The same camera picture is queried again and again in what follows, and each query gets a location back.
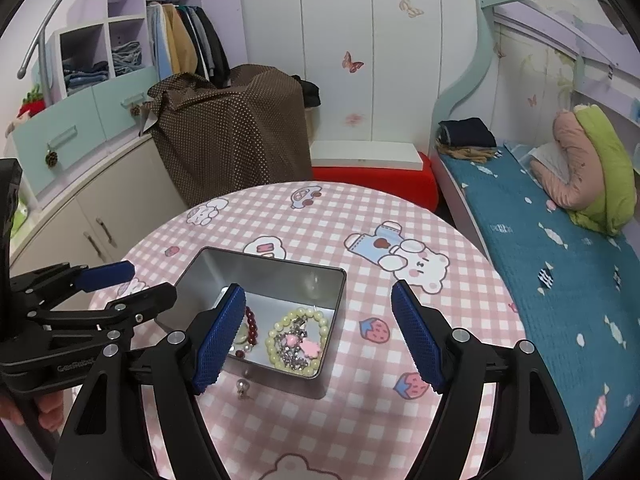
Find pale green jade pendant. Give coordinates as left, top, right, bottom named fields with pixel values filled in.
left=233, top=321, right=248, bottom=347

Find dark red bead bracelet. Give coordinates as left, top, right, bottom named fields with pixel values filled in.
left=233, top=306, right=260, bottom=360

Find yellow-green bead bracelet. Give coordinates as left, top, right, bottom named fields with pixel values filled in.
left=264, top=308, right=331, bottom=373

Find pink bear charm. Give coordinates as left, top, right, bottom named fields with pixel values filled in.
left=299, top=339, right=322, bottom=360

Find left human hand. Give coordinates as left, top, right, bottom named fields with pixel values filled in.
left=0, top=390, right=76, bottom=434

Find beige cabinet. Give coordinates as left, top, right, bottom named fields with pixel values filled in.
left=8, top=134, right=189, bottom=276

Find teal drawer unit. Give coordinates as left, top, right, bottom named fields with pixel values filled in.
left=11, top=67, right=157, bottom=195

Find pink checkered tablecloth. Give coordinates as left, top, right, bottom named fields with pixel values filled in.
left=91, top=182, right=525, bottom=479

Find teal patterned bed sheet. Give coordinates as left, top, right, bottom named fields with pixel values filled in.
left=441, top=148, right=639, bottom=477

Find metal tin box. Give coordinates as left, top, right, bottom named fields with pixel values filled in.
left=156, top=247, right=347, bottom=399

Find brown polka dot bag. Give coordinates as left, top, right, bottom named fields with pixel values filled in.
left=148, top=64, right=312, bottom=207

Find purple cubby shelf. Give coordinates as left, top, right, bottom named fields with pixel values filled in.
left=46, top=0, right=200, bottom=103

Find hanging clothes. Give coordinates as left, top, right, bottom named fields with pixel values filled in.
left=146, top=1, right=231, bottom=88

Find white board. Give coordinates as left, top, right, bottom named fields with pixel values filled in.
left=310, top=141, right=423, bottom=171

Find pink and green quilt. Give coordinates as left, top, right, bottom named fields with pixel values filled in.
left=529, top=104, right=637, bottom=236

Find red stool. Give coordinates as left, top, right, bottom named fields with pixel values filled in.
left=312, top=153, right=439, bottom=212

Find dark folded clothes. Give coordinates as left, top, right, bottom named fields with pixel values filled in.
left=436, top=117, right=497, bottom=148

